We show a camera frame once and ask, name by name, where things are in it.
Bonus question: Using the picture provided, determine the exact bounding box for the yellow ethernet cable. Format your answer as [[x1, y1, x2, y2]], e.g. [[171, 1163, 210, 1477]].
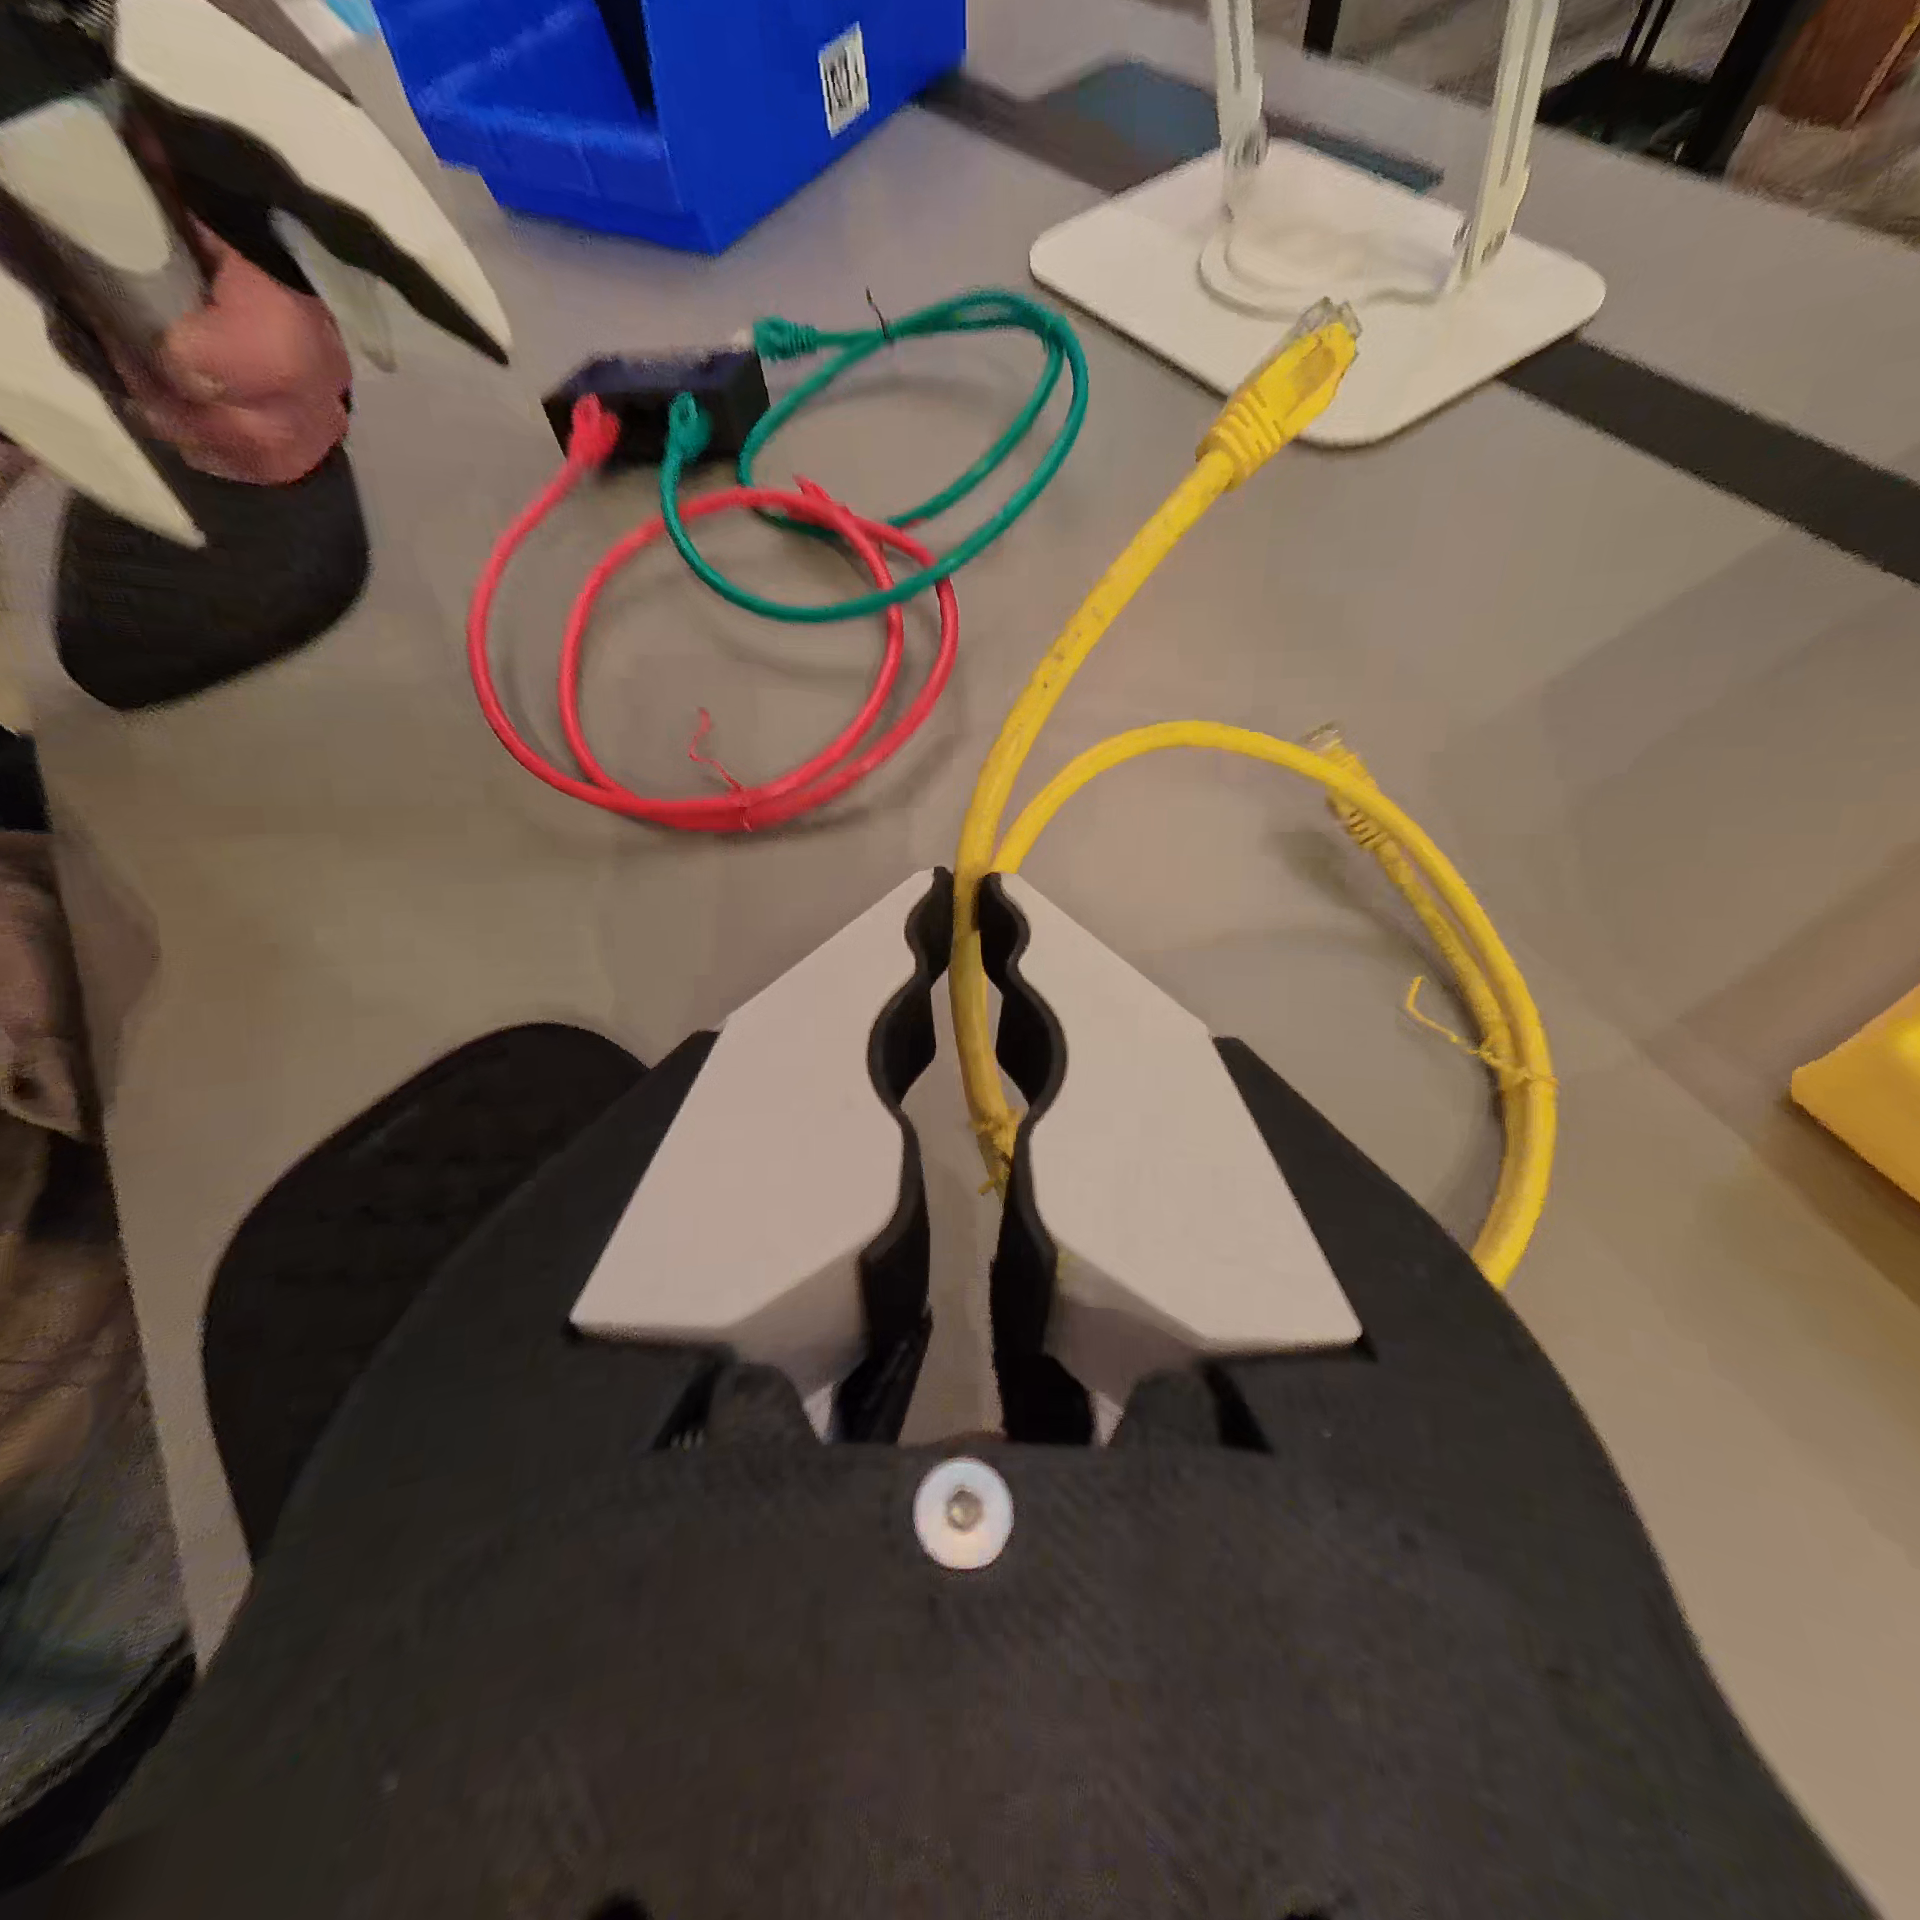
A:
[[948, 296, 1563, 1295]]

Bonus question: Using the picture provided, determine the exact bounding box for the white base clear stand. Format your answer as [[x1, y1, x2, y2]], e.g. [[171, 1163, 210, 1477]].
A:
[[1033, 0, 1607, 447]]

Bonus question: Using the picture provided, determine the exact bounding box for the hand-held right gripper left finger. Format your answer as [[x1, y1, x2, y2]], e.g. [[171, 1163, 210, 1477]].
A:
[[569, 864, 957, 1442]]

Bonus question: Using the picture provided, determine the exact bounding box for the person's left hand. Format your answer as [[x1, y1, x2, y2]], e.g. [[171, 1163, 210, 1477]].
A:
[[148, 241, 356, 485]]

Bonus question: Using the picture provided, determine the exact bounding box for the yellow plastic bin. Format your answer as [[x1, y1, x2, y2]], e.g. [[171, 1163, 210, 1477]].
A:
[[1792, 983, 1920, 1200]]

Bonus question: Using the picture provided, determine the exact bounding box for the blue plastic bin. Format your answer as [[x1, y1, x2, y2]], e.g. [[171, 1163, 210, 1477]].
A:
[[370, 0, 971, 254]]

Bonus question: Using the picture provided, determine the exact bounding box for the black mesh pad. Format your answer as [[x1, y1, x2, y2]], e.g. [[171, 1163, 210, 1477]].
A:
[[202, 1023, 648, 1564], [52, 437, 370, 712]]

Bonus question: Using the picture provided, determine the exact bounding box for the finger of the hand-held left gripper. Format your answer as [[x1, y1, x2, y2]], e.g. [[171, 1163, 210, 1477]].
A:
[[111, 0, 515, 372], [0, 85, 210, 553]]

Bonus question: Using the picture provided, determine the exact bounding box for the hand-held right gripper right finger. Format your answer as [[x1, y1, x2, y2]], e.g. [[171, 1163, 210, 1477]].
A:
[[973, 871, 1365, 1442]]

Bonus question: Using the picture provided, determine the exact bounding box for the black ethernet port block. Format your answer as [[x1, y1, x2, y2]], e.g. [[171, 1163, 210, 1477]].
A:
[[542, 350, 770, 468]]

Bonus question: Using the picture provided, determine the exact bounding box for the red ethernet cable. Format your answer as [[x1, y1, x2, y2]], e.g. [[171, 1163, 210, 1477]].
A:
[[469, 395, 963, 834]]

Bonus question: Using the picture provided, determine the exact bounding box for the green ethernet cable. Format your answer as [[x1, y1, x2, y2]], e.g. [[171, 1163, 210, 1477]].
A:
[[662, 294, 1091, 627]]

